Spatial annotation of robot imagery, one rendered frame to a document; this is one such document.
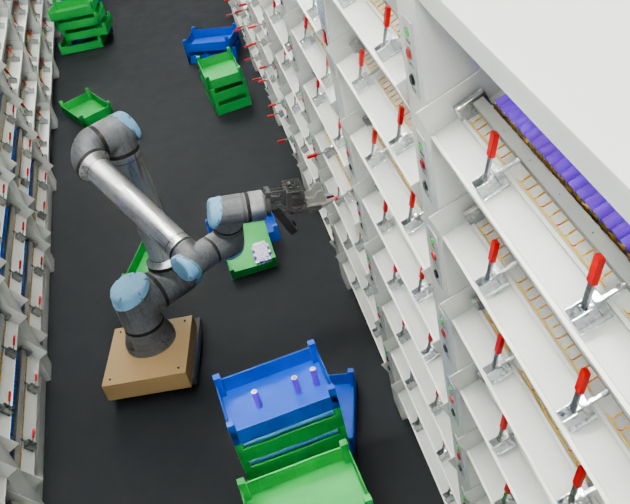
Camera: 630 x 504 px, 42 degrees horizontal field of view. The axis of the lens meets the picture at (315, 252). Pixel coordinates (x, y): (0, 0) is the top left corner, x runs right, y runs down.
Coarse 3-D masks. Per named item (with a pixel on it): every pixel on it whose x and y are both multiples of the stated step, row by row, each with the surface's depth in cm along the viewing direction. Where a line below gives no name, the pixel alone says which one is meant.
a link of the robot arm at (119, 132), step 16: (96, 128) 263; (112, 128) 265; (128, 128) 267; (112, 144) 265; (128, 144) 269; (112, 160) 271; (128, 160) 271; (128, 176) 274; (144, 176) 277; (144, 192) 279; (160, 208) 286; (144, 240) 290; (160, 256) 293; (160, 272) 295; (176, 288) 298; (192, 288) 305
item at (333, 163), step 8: (320, 120) 279; (312, 128) 280; (320, 128) 281; (320, 136) 280; (328, 136) 277; (320, 144) 276; (328, 144) 274; (328, 160) 268; (336, 160) 266; (336, 168) 263; (336, 176) 260; (344, 176) 258; (344, 184) 255; (344, 192) 253; (352, 208) 246; (360, 232) 234
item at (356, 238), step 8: (328, 168) 291; (320, 176) 292; (328, 176) 293; (328, 184) 292; (336, 184) 289; (336, 192) 286; (336, 200) 280; (344, 200) 281; (336, 208) 281; (344, 208) 278; (344, 216) 276; (352, 216) 273; (344, 224) 273; (352, 224) 271; (352, 232) 268; (352, 240) 266; (360, 240) 259; (360, 248) 260; (360, 256) 259; (368, 272) 252; (368, 280) 246
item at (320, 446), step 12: (312, 444) 226; (324, 444) 228; (336, 444) 229; (276, 456) 225; (288, 456) 226; (300, 456) 228; (312, 456) 229; (252, 468) 225; (264, 468) 226; (276, 468) 228
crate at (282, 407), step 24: (288, 360) 233; (312, 360) 234; (216, 384) 227; (240, 384) 232; (264, 384) 232; (288, 384) 230; (312, 384) 228; (240, 408) 226; (264, 408) 225; (288, 408) 223; (312, 408) 218; (240, 432) 215; (264, 432) 218
